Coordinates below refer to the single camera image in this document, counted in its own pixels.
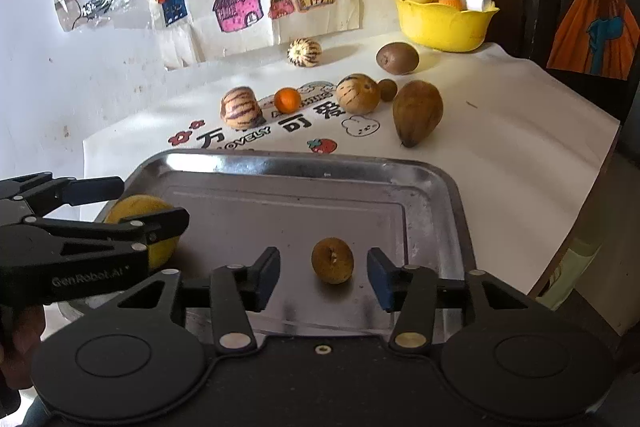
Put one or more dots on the small orange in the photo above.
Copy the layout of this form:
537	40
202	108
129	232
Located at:
287	100

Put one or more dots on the brown pear-shaped fruit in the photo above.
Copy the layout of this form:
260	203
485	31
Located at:
417	112

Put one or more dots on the small brown longan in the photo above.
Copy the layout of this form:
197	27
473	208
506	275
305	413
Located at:
387	89

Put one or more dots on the small brown round fruit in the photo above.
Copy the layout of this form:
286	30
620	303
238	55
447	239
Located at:
332	260

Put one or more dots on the small striped pepino melon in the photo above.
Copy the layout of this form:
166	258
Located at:
304	52

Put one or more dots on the yellow melon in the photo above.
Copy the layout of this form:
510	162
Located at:
159	257

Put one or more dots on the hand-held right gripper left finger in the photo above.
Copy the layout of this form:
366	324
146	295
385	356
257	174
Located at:
267	279

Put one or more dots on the orange ribbed cup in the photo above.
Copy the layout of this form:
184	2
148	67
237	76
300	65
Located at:
451	3

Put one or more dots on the person's left hand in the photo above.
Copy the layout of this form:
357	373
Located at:
27	332

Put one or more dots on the brown kiwi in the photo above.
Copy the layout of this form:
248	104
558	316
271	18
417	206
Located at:
397	58

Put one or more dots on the large striped pepino melon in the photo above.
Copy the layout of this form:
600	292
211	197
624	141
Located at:
240	108

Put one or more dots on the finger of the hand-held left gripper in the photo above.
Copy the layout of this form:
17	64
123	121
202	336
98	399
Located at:
160	224
95	190

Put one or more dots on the yellow plastic bowl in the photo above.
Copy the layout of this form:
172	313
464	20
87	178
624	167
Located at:
445	27

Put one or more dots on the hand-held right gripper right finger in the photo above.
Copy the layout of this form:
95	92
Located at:
382	279

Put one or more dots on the brownish striped pepino melon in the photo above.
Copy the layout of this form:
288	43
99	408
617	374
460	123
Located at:
357	93

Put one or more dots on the metal tray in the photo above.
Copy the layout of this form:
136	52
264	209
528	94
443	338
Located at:
280	217

